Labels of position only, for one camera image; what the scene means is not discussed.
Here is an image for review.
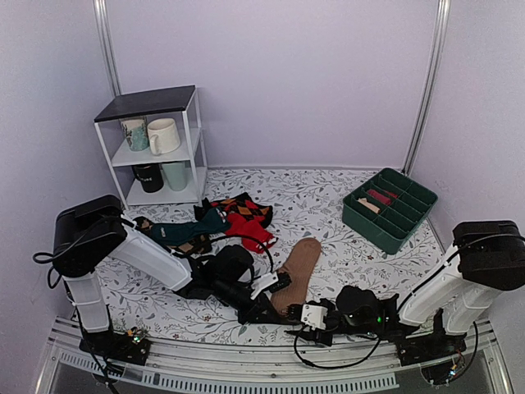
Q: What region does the green divided storage box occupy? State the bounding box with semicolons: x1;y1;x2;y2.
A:
342;167;438;255

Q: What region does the black sock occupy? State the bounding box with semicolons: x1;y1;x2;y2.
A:
194;198;213;222

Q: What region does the tan ribbed sock brown cuff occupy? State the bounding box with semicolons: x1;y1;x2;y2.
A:
271;237;322;318

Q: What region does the floral patterned table mat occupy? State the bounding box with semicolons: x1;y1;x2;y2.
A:
97;168;441;346

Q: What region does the argyle sock brown beige left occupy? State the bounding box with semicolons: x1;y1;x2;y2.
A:
135;217;211;254

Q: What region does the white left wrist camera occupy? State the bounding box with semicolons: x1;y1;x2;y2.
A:
250;273;279;300

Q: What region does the red sock white trim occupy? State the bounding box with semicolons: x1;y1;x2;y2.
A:
226;213;278;254

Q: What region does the black cable left base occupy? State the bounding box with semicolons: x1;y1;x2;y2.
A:
73;323;124;394

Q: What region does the right aluminium corner post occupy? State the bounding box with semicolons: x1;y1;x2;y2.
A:
401;0;451;176

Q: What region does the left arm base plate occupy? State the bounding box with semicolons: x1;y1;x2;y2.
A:
76;310;151;366

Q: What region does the left aluminium corner post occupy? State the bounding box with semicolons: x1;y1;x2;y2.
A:
93;0;121;97

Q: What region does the argyle brown orange sock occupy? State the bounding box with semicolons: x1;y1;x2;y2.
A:
211;192;273;228

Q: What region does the black mug white text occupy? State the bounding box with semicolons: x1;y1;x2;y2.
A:
132;163;164;193

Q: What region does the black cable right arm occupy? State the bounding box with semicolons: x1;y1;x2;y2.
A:
293;328;385;370

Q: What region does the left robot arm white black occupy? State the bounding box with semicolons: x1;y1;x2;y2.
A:
32;195;291;356

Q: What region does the dark teal sock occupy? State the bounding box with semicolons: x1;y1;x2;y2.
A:
149;208;231;247

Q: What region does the pale green mug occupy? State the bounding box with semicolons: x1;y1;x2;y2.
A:
162;162;187;191

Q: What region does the rolled red sock in box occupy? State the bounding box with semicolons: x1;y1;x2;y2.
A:
367;189;398;206

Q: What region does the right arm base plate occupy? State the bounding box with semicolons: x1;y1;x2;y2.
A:
395;309;468;386

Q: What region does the teal patterned mug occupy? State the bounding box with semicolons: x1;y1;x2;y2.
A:
120;117;149;152

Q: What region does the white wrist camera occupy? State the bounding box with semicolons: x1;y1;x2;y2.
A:
250;273;279;300
300;304;328;330

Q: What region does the white metal shelf black top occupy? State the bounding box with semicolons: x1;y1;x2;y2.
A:
94;85;208;208

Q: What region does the rolled beige sock in box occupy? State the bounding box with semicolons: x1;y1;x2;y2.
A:
358;198;381;214

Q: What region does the cream ceramic mug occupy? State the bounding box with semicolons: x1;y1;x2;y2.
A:
147;118;180;156

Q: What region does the aluminium front rail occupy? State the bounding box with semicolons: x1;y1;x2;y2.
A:
34;318;514;394

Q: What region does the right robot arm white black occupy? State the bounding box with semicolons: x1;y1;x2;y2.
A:
289;220;524;358

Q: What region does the aluminium corner post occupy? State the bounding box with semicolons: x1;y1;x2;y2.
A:
401;0;451;176
93;0;121;97

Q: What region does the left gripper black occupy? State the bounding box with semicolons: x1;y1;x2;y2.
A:
213;278;281;326

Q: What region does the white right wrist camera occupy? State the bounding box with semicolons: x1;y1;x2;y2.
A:
300;304;328;330

